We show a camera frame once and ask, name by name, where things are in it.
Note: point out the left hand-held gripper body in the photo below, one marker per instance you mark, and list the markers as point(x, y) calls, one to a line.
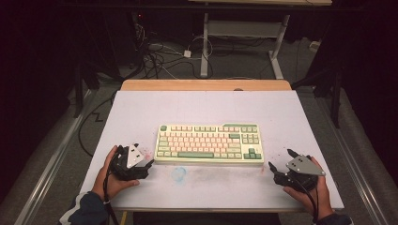
point(125, 171)

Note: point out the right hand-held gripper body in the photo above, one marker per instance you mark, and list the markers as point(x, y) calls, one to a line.
point(303, 165)

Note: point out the green and cream keyboard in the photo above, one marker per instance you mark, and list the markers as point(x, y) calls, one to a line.
point(206, 157)

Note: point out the person's left hand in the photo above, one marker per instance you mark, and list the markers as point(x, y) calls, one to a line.
point(108, 186)

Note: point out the person's right hand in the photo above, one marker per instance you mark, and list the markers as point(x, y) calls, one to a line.
point(319, 200)

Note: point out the black stand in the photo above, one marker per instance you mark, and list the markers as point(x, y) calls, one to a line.
point(335, 100)
point(79, 93)

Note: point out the white power adapter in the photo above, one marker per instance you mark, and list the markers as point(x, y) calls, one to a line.
point(187, 53)

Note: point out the white power strip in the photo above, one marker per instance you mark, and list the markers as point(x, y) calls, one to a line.
point(314, 46)

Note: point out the metal floor rail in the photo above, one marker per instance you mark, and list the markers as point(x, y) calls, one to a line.
point(353, 162)
point(53, 168)

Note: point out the white metal desk frame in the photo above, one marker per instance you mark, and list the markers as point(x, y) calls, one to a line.
point(244, 28)

